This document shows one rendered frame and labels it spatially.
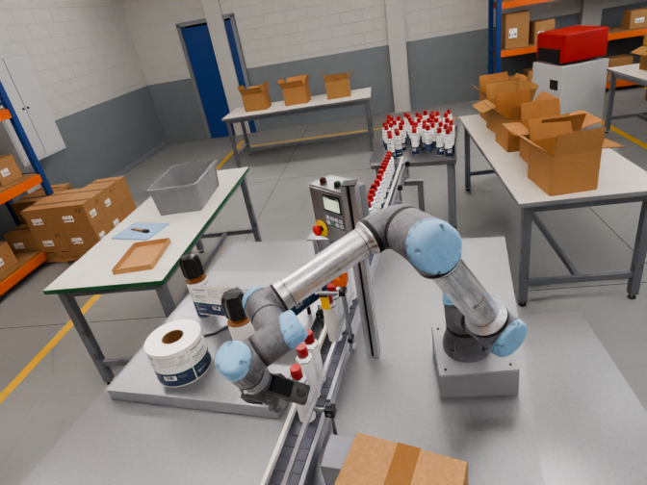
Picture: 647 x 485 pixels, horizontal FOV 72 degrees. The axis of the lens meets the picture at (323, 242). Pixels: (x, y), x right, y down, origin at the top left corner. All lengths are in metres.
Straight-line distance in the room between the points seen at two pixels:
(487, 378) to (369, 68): 7.83
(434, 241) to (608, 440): 0.78
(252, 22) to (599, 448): 8.53
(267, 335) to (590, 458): 0.92
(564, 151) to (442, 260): 1.94
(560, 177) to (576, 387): 1.57
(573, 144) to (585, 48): 3.95
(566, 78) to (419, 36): 3.15
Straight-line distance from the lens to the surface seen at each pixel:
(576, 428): 1.51
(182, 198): 3.44
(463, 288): 1.13
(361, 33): 8.87
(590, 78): 6.85
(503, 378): 1.51
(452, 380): 1.49
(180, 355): 1.65
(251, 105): 7.09
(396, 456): 1.04
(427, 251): 0.98
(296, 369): 1.31
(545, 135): 3.20
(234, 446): 1.54
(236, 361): 0.94
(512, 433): 1.47
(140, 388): 1.81
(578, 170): 2.96
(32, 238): 5.68
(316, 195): 1.44
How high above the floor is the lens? 1.96
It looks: 27 degrees down
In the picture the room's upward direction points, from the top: 11 degrees counter-clockwise
